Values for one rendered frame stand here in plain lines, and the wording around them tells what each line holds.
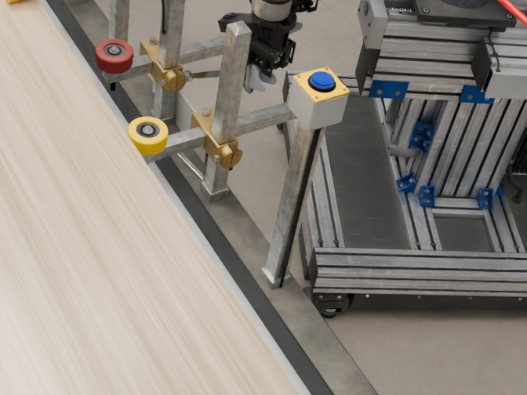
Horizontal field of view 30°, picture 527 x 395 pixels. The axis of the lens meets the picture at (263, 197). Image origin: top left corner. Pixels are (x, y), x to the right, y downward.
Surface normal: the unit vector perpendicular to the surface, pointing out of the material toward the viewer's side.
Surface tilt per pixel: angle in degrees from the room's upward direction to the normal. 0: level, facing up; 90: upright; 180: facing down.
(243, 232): 0
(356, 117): 0
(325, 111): 90
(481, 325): 0
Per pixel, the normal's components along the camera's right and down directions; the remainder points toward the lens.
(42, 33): 0.14, -0.68
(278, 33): -0.63, 0.50
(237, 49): 0.50, 0.68
